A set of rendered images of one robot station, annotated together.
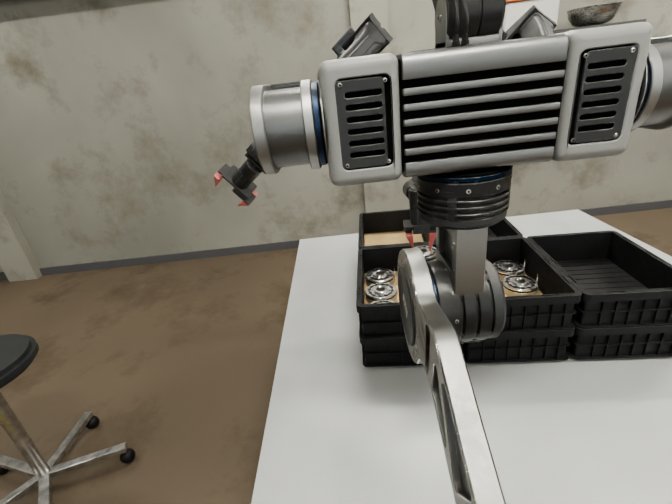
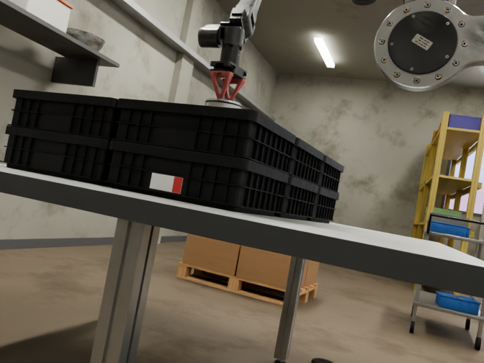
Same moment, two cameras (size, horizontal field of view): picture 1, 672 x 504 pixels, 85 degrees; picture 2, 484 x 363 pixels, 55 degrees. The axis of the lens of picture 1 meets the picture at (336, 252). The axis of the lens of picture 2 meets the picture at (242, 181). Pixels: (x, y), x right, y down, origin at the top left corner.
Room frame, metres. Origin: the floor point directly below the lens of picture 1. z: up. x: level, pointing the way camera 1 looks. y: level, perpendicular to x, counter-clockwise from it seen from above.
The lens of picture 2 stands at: (0.54, 0.93, 0.73)
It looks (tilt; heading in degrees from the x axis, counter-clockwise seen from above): 2 degrees up; 289
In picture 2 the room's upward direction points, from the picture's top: 10 degrees clockwise
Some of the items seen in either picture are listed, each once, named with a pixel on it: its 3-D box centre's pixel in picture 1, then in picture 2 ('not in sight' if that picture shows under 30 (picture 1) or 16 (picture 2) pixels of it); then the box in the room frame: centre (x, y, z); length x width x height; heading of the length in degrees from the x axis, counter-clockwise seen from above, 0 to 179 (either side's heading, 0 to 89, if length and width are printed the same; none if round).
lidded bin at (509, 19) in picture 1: (521, 18); (33, 9); (3.14, -1.58, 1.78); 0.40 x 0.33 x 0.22; 88
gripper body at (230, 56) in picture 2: (419, 216); (230, 60); (1.04, -0.26, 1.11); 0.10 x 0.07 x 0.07; 81
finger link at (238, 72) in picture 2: (424, 237); (228, 86); (1.04, -0.28, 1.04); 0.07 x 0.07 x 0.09; 81
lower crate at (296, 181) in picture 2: (495, 309); (245, 191); (1.01, -0.51, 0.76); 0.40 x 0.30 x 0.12; 173
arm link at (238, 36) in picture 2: (418, 196); (231, 38); (1.05, -0.26, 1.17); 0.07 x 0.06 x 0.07; 179
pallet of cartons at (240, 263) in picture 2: not in sight; (251, 265); (1.64, -2.95, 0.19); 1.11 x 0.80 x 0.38; 2
